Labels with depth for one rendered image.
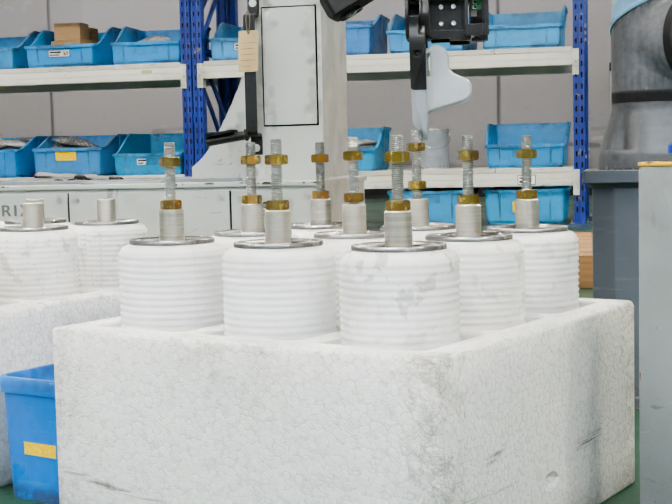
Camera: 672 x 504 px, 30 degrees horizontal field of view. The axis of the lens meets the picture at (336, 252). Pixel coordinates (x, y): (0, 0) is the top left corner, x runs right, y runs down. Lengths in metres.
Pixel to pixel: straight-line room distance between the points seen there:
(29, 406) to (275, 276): 0.33
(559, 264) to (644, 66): 0.52
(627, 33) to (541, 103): 7.82
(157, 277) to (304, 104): 2.19
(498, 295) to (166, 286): 0.28
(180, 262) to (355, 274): 0.19
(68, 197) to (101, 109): 6.89
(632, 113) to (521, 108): 7.84
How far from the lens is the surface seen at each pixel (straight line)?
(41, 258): 1.39
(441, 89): 1.24
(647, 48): 1.63
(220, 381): 1.01
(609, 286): 1.62
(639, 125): 1.63
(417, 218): 1.24
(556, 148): 5.76
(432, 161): 5.90
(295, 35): 3.26
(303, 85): 3.25
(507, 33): 5.78
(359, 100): 9.65
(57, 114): 10.44
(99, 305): 1.40
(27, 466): 1.26
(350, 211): 1.14
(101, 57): 6.37
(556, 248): 1.16
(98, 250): 1.47
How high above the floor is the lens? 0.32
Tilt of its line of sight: 4 degrees down
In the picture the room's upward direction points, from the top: 1 degrees counter-clockwise
